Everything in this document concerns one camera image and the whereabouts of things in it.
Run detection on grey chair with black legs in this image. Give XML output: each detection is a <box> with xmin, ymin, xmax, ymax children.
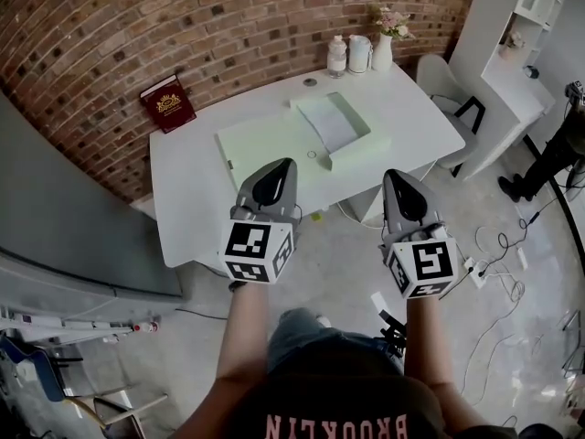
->
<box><xmin>416</xmin><ymin>53</ymin><xmax>486</xmax><ymax>178</ymax></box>

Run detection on dark red book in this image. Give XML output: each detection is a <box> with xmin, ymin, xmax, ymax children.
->
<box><xmin>138</xmin><ymin>74</ymin><xmax>198</xmax><ymax>135</ymax></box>

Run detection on blue chair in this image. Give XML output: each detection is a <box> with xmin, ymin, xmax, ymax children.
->
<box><xmin>0</xmin><ymin>335</ymin><xmax>84</xmax><ymax>402</ymax></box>

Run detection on small potted flowers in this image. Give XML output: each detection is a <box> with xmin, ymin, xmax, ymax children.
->
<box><xmin>499</xmin><ymin>29</ymin><xmax>526</xmax><ymax>61</ymax></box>

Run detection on white shelf unit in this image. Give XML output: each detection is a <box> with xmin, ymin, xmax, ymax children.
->
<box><xmin>449</xmin><ymin>0</ymin><xmax>575</xmax><ymax>181</ymax></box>

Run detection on white ribbed vase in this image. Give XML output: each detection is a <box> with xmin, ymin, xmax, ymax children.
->
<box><xmin>371</xmin><ymin>33</ymin><xmax>395</xmax><ymax>73</ymax></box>

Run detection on person's dark printed shirt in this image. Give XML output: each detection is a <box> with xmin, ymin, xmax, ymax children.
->
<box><xmin>218</xmin><ymin>339</ymin><xmax>452</xmax><ymax>439</ymax></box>

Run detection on person's right forearm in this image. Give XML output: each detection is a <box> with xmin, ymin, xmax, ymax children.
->
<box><xmin>403</xmin><ymin>295</ymin><xmax>506</xmax><ymax>439</ymax></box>

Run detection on white sheet of paper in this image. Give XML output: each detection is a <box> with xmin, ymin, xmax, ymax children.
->
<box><xmin>299</xmin><ymin>96</ymin><xmax>359</xmax><ymax>154</ymax></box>

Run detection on black floor cable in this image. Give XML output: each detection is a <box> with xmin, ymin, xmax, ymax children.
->
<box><xmin>495</xmin><ymin>194</ymin><xmax>561</xmax><ymax>264</ymax></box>

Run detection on grey cabinet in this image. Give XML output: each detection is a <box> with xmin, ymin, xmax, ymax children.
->
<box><xmin>0</xmin><ymin>88</ymin><xmax>185</xmax><ymax>302</ymax></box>

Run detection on person's blue jeans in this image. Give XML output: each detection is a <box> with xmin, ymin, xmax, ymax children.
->
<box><xmin>267</xmin><ymin>307</ymin><xmax>406</xmax><ymax>377</ymax></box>

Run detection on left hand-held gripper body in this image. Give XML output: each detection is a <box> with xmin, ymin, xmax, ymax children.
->
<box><xmin>222</xmin><ymin>156</ymin><xmax>301</xmax><ymax>286</ymax></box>

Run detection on person's left forearm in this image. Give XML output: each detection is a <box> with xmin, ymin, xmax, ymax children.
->
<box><xmin>171</xmin><ymin>281</ymin><xmax>271</xmax><ymax>439</ymax></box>

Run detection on glass jar with lid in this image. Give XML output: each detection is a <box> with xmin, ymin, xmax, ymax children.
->
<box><xmin>325</xmin><ymin>34</ymin><xmax>349</xmax><ymax>80</ymax></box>

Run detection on pale green open box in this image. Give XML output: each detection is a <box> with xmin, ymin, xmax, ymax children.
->
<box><xmin>215</xmin><ymin>91</ymin><xmax>394</xmax><ymax>189</ymax></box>

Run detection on pink flower bouquet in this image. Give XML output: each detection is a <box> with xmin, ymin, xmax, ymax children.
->
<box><xmin>367</xmin><ymin>4</ymin><xmax>416</xmax><ymax>42</ymax></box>

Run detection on white canister with lid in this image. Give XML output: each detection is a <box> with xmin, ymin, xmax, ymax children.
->
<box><xmin>347</xmin><ymin>34</ymin><xmax>375</xmax><ymax>75</ymax></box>

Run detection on white floor cable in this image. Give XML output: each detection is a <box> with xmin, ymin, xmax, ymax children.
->
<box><xmin>459</xmin><ymin>226</ymin><xmax>531</xmax><ymax>409</ymax></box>

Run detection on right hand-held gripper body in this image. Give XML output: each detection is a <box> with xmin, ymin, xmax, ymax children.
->
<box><xmin>378</xmin><ymin>167</ymin><xmax>460</xmax><ymax>300</ymax></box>

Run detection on long white power strip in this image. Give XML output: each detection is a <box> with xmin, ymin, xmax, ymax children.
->
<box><xmin>0</xmin><ymin>307</ymin><xmax>63</xmax><ymax>327</ymax></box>

